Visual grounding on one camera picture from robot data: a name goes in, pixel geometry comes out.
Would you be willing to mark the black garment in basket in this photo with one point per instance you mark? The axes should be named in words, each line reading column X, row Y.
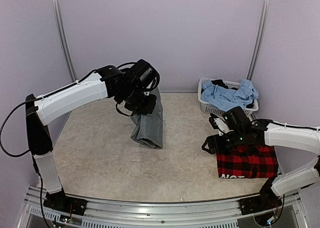
column 220, row 84

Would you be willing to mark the white plastic laundry basket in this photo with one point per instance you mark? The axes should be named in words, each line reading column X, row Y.
column 218, row 96

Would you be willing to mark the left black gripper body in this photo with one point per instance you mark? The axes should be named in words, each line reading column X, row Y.
column 137, row 103

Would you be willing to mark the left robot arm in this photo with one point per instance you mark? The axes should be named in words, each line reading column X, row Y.
column 131, row 86

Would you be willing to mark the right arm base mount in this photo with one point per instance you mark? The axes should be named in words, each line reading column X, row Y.
column 264, row 201

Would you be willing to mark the light blue shirt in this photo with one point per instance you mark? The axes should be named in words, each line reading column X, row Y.
column 225, row 97

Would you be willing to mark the front aluminium rail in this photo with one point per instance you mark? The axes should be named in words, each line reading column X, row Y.
column 112, row 213

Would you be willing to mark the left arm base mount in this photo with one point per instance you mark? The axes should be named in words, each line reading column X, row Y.
column 61, row 202

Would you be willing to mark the red black plaid shirt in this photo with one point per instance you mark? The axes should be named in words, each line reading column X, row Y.
column 248, row 162

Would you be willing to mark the left aluminium frame post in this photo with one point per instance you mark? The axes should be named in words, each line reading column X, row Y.
column 63, row 38

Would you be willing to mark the grey long sleeve shirt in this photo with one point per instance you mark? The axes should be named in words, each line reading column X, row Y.
column 148, row 129

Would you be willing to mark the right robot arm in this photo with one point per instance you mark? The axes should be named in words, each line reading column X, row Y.
column 236, row 129

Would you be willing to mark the right aluminium frame post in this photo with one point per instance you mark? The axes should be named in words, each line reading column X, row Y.
column 259, row 38

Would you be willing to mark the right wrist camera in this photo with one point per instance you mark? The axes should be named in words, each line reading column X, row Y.
column 218, row 124

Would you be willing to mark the aluminium frame post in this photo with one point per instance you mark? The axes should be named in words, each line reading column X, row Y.
column 63, row 38
column 259, row 38

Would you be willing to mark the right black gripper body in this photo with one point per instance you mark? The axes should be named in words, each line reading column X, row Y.
column 224, row 146

